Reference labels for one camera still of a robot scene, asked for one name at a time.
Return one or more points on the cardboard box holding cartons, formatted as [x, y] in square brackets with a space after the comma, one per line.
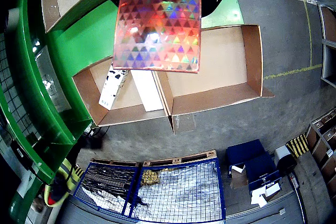
[126, 119]

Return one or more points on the white cow-print carton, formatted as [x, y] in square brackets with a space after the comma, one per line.
[111, 90]

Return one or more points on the yellow safety vest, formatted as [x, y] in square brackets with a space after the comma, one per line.
[65, 171]

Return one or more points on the small white boxes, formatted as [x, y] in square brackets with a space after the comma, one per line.
[265, 195]

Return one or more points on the dark blue plastic bin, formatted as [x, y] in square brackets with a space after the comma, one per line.
[262, 171]
[244, 150]

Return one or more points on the red holographic triangle-pattern box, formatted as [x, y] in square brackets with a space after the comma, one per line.
[157, 24]

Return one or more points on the white and black floor device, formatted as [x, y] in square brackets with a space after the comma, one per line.
[286, 161]

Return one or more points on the shelf rack with cardboard bins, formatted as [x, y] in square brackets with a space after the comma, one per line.
[323, 142]

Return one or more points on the small open cardboard box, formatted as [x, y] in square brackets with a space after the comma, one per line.
[239, 179]

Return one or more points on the yellow black striped post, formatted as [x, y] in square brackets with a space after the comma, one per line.
[298, 145]

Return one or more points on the empty cardboard box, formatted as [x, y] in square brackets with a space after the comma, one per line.
[210, 64]

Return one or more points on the plain white tall carton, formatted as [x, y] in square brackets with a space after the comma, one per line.
[149, 93]

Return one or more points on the grey metal shelf rack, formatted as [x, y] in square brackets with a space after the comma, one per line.
[328, 51]

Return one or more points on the wooden pallet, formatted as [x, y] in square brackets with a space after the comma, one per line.
[181, 159]
[115, 161]

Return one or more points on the green metal machine housing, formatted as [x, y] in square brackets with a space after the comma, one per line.
[26, 77]

